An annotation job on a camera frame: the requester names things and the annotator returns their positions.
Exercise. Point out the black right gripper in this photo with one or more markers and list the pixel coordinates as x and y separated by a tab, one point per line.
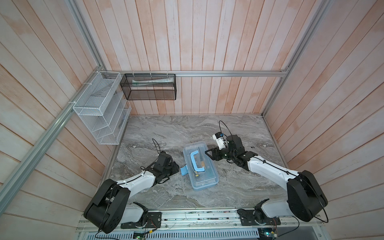
214	152

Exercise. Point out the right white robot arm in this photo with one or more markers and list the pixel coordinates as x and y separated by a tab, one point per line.
305	198

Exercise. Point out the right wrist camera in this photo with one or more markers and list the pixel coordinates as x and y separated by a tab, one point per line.
219	138

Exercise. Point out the black wire mesh basket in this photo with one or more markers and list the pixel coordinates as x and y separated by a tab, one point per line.
142	87

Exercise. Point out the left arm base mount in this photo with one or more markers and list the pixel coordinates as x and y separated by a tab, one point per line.
151	220

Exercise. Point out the aluminium frame rail back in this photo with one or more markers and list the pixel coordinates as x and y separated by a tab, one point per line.
217	73

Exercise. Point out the aluminium frame rail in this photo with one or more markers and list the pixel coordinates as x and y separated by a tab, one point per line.
20	175
217	73
320	9

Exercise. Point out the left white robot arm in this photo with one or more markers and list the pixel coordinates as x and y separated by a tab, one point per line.
109	207

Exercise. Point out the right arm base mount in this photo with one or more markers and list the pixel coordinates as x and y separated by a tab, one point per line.
256	218

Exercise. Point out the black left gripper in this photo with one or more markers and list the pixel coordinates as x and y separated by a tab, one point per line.
175	169

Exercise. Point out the aluminium frame rail right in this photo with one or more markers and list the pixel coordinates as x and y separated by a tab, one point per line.
320	9

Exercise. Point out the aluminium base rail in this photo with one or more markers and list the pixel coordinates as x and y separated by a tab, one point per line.
209	224

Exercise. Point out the white wire mesh shelf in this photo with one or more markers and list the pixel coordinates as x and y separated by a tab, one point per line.
103	109

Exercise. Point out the blue plastic tool box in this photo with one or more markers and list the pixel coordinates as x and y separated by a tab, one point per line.
201	178

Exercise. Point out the aluminium frame rail left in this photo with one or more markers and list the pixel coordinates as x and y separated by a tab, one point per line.
20	175

